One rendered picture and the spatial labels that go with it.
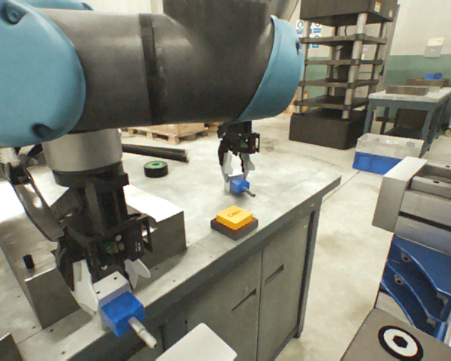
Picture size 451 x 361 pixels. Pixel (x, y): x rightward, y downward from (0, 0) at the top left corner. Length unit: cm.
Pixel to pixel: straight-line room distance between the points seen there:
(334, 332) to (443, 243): 110
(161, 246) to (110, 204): 24
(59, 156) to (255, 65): 21
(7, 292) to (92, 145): 37
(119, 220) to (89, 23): 20
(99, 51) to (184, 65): 5
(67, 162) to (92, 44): 15
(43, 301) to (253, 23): 44
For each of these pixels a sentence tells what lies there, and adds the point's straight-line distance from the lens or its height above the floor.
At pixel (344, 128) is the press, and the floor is 32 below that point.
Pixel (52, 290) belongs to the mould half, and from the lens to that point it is 49.
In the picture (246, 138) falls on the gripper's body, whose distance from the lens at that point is 72.
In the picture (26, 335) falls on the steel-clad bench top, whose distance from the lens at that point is 53.
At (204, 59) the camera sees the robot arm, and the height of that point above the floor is 115.
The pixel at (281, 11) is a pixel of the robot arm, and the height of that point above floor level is 123.
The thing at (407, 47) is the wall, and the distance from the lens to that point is 676.
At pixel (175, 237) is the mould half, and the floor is 84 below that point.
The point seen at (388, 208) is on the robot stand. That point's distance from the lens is 50.
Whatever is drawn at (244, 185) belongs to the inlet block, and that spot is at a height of 84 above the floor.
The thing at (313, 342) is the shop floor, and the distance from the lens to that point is 148.
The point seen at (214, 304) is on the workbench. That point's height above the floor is 60.
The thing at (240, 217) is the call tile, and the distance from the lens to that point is 62.
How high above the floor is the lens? 115
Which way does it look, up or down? 23 degrees down
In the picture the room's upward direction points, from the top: straight up
